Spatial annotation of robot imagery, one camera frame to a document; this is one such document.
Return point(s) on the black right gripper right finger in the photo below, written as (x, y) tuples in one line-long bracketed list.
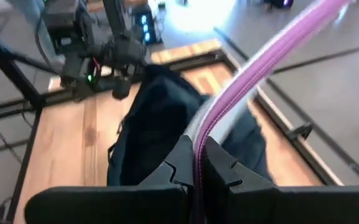
[(291, 205)]

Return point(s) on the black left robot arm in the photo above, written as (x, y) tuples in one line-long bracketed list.
[(73, 62)]

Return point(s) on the black aluminium table frame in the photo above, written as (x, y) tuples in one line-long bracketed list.
[(26, 90)]

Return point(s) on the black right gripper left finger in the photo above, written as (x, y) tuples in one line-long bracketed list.
[(104, 205)]

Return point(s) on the black computer tower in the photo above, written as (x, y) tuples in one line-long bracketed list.
[(145, 28)]

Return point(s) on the navy blue backpack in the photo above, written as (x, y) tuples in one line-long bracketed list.
[(154, 130)]

